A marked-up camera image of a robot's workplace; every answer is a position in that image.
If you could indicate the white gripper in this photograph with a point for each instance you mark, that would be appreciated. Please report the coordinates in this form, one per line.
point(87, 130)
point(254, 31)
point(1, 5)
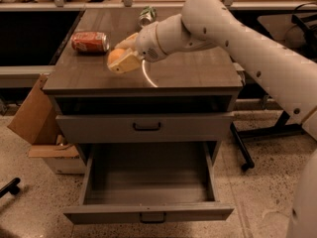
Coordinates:
point(148, 46)

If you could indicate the orange fruit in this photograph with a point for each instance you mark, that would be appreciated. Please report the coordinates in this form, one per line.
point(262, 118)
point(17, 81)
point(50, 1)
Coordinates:
point(115, 56)

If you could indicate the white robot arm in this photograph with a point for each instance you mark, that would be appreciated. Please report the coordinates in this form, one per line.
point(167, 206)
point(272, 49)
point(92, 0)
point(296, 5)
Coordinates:
point(288, 77)

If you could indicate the grey drawer cabinet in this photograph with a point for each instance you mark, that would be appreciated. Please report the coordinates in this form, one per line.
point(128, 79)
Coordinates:
point(184, 83)

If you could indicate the grey upper drawer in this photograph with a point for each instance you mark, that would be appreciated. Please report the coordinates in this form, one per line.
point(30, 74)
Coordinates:
point(138, 128)

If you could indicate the open grey bottom drawer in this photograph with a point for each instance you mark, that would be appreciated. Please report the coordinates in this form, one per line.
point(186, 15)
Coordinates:
point(149, 183)

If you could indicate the green soda can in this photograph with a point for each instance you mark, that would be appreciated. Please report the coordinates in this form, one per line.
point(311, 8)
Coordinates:
point(147, 16)

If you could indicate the red soda can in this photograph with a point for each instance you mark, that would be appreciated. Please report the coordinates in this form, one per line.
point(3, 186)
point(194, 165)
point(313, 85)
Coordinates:
point(90, 42)

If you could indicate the brown cardboard box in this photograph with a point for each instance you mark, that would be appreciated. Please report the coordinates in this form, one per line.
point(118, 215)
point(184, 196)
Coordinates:
point(35, 123)

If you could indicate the black side table stand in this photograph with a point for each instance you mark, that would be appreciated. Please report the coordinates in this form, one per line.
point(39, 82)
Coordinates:
point(306, 27)

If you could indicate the black chair caster leg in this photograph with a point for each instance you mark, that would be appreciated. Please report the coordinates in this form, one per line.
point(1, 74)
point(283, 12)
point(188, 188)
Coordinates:
point(10, 187)

